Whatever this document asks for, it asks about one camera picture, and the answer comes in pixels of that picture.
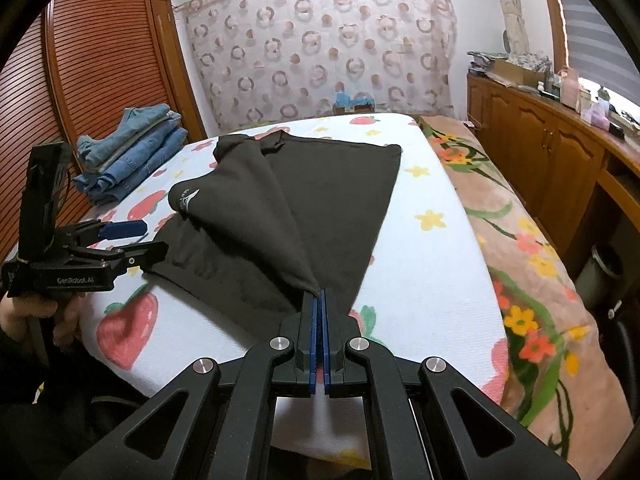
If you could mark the patterned cloth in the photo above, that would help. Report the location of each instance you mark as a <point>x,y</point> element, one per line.
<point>482,60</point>

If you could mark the pink floral blanket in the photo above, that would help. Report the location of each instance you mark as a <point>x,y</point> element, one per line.
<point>500,195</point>

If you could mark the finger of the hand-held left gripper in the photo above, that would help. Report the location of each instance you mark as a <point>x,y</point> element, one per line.
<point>122,229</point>
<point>145,254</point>

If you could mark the person's left hand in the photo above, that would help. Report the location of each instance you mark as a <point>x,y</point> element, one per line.
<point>67,320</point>

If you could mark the light blue folded jeans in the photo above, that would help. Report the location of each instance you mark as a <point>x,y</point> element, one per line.
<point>135,120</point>

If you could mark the pink bottle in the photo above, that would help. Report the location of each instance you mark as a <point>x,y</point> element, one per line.
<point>570,87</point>

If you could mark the white strawberry printed blanket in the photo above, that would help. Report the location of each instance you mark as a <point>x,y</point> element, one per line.
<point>425,270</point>

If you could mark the black pants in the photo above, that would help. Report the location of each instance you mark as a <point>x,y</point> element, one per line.
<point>325,200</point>

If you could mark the wooden cabinet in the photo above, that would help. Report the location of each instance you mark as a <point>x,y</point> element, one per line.
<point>540,135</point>

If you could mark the small box with blue contents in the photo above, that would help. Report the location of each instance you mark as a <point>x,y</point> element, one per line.
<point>352,102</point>

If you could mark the circle patterned curtain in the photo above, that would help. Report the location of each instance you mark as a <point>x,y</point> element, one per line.
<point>310,35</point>

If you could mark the person's left forearm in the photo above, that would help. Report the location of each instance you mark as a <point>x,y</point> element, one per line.
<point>30,385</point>

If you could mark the wooden louvered wardrobe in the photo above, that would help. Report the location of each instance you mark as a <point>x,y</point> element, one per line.
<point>110,50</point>

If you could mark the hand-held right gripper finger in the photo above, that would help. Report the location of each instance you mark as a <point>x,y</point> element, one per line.
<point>324,340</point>
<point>314,340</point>

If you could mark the grey window blind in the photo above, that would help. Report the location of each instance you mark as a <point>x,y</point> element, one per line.
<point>590,25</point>

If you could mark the dark trash bin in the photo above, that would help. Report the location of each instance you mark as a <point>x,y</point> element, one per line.
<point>600,275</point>

